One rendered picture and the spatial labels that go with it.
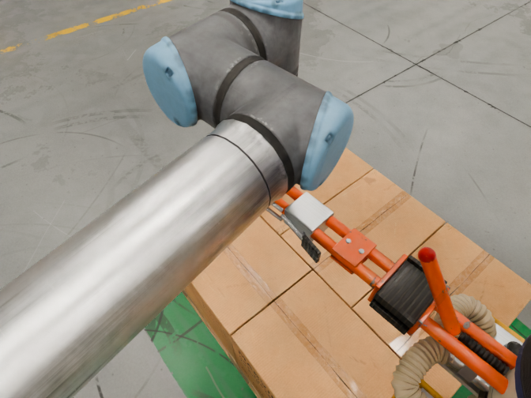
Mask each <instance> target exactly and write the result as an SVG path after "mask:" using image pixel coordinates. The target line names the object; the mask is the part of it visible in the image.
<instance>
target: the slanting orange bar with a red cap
mask: <svg viewBox="0 0 531 398"><path fill-rule="evenodd" d="M418 258H419V260H420V263H421V265H422V268H423V271H424V274H425V276H426V279H427V282H428V285H429V287H430V290H431V293H432V296H433V299H434V301H435V304H436V307H437V310H438V312H439V316H440V318H441V321H442V324H443V327H444V329H445V330H446V331H447V332H449V333H450V334H452V335H453V336H456V335H458V334H459V333H460V332H461V328H460V325H459V323H458V319H457V316H456V313H455V311H454V307H453V304H452V302H451V299H450V295H449V292H448V290H447V287H446V283H445V280H444V278H443V274H442V271H441V268H440V267H439V263H438V260H437V257H436V253H435V251H434V250H433V249H432V248H431V247H423V248H421V249H420V250H419V252H418Z"/></svg>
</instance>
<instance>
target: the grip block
mask: <svg viewBox="0 0 531 398"><path fill-rule="evenodd" d="M407 258H408V259H407ZM406 259H407V260H406ZM367 300H368V301H369V302H370V304H369V306H370V307H371V308H372V309H373V310H375V311H376V312H377V313H378V314H380V315H381V316H382V317H383V318H384V319H386V320H387V321H388V322H389V323H390V324H391V325H392V326H393V327H394V328H396V329H397V330H398V331H399V332H401V333H402V334H403V335H404V334H406V333H407V334H409V335H410V336H411V335H412V334H413V333H414V332H415V331H416V330H417V329H418V328H419V327H420V326H421V325H422V324H423V323H424V322H425V321H426V320H427V318H428V317H429V316H430V314H431V313H432V312H433V310H434V309H435V308H436V304H435V301H434V299H433V296H432V293H431V290H430V287H429V285H428V282H427V279H426V276H425V274H424V271H423V268H422V265H421V263H420V261H418V260H417V259H415V258H414V257H413V256H412V255H410V256H409V257H408V256H407V255H406V254H403V255H402V256H401V258H400V259H399V260H398V261H397V262H396V263H395V264H394V266H393V267H392V268H391V269H390V270H389V271H388V272H387V273H386V274H385V276H384V277H383V278H381V280H380V281H379V282H377V284H376V285H375V287H374V289H373V291H372V292H371V294H370V296H369V297H368V299H367Z"/></svg>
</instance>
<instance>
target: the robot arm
mask: <svg viewBox="0 0 531 398"><path fill-rule="evenodd" d="M303 18H304V14H303V0H230V5H229V6H228V7H226V8H224V9H222V10H220V11H218V12H216V13H214V14H212V15H210V16H208V17H206V18H204V19H202V20H200V21H198V22H196V23H195V24H192V25H191V26H189V27H187V28H184V29H183V30H181V31H179V32H177V33H175V34H173V35H172V36H169V37H166V36H165V37H163V38H162V39H161V41H160V42H159V43H156V44H154V45H153V46H151V47H150V48H149V49H148V50H147V51H146V52H145V54H144V57H143V61H142V66H143V72H144V75H145V80H146V83H147V85H148V87H149V91H150V92H151V94H152V96H153V98H154V100H155V101H156V103H157V104H158V106H159V107H160V109H161V110H162V111H163V112H164V113H165V115H166V116H167V117H168V118H169V119H170V120H171V121H173V122H174V123H175V124H176V125H178V126H181V127H189V126H195V125H196V124H197V122H198V120H203V121H205V122H206V123H208V124H209V125H211V126H212V127H213V128H214V129H215V130H214V131H213V132H212V133H210V134H209V135H207V136H206V137H204V138H203V139H202V140H200V141H199V142H198V143H197V144H195V145H194V146H192V147H191V148H189V149H188V150H187V151H185V152H184V153H183V154H182V155H181V156H179V157H178V158H176V159H175V160H173V161H172V162H171V163H169V164H168V165H167V166H166V167H164V168H163V169H162V170H160V171H159V172H157V173H156V174H155V175H154V176H152V177H151V178H150V179H148V180H147V181H146V182H144V183H143V184H141V185H140V186H139V187H138V188H137V189H135V190H133V191H132V192H131V193H129V194H128V195H126V196H125V197H124V198H123V199H122V200H120V201H119V202H117V203H116V204H115V205H113V206H112V207H110V208H109V209H108V210H107V211H106V212H104V213H103V214H101V215H100V216H98V217H97V218H96V219H94V220H93V221H92V222H91V223H89V224H88V225H87V226H85V227H84V228H82V229H81V230H80V231H79V232H78V233H76V234H75V235H73V236H72V237H70V238H69V239H67V240H66V241H65V242H64V243H63V244H61V245H60V246H58V247H57V248H56V249H54V250H53V251H51V252H50V253H49V254H48V255H47V256H45V257H44V258H42V259H41V260H40V261H38V262H37V263H35V264H34V265H33V266H32V267H31V268H29V269H28V270H26V271H25V272H23V273H22V274H21V275H19V276H18V277H17V278H16V279H15V280H13V281H12V282H10V283H8V284H7V285H6V286H4V288H2V289H1V290H0V398H73V397H74V396H75V395H76V394H77V393H78V392H79V391H80V390H81V389H82V388H83V387H84V386H85V385H86V384H88V383H89V382H90V381H91V380H92V379H93V378H94V377H95V376H96V375H97V374H98V373H99V372H100V371H101V370H102V369H103V368H104V367H105V366H106V365H107V364H108V363H109V362H110V361H111V360H112V359H113V358H114V357H115V356H116V355H117V354H118V353H119V352H120V351H121V350H122V349H123V348H124V347H125V346H126V345H127V344H128V343H129V342H130V341H131V340H132V339H133V338H134V337H135V336H136V335H137V334H138V333H139V332H140V331H141V330H142V329H143V328H145V327H146V326H147V325H148V324H149V323H150V322H151V321H152V320H153V319H154V318H155V317H156V316H157V315H158V314H159V313H160V312H161V311H162V310H163V309H164V308H165V307H166V306H167V305H168V304H169V303H170V302H171V301H172V300H173V299H175V298H176V297H177V296H178V295H179V294H180V293H181V292H182V291H183V290H184V289H185V288H186V287H187V286H188V285H189V284H190V283H191V282H192V281H193V280H194V279H195V278H196V277H197V276H198V275H199V274H200V273H201V272H203V271H204V270H205V269H206V268H207V267H208V266H209V265H210V264H211V263H212V262H213V261H214V260H215V259H216V258H217V257H218V256H219V255H220V254H221V253H222V252H223V251H224V250H225V249H226V248H227V247H228V246H229V245H230V244H231V243H233V242H234V241H235V240H236V239H237V238H238V237H239V236H240V235H241V234H242V233H243V232H244V231H245V230H246V229H247V228H248V227H249V226H250V225H251V224H252V223H253V222H254V221H255V220H256V219H257V218H258V217H259V216H260V215H261V214H262V213H263V212H264V211H265V210H266V209H267V208H268V207H269V206H270V205H271V204H272V203H273V202H274V201H277V200H279V199H281V198H282V197H283V196H284V195H285V194H286V193H287V192H288V191H289V190H290V189H291V188H292V187H293V186H294V185H295V184H298V185H300V189H302V190H309V191H312V190H316V189H317V188H318V187H319V186H320V185H321V184H323V183H324V181H325V180H326V179H327V178H328V177H329V175H330V174H331V172H332V171H333V169H334V168H335V166H336V165H337V162H338V161H339V159H340V158H341V155H342V153H343V151H344V150H345V147H346V145H347V143H348V139H349V138H350V135H351V132H352V128H353V123H354V115H353V112H352V109H351V107H350V106H349V105H348V104H346V103H344V102H343V101H341V100H339V99H338V98H336V97H335V96H333V95H332V93H331V92H330V91H327V92H325V91H323V90H321V89H320V88H318V87H316V86H314V85H312V84H310V83H308V82H306V81H305V80H303V79H301V78H299V77H298V69H299V50H300V40H301V29H302V19H303Z"/></svg>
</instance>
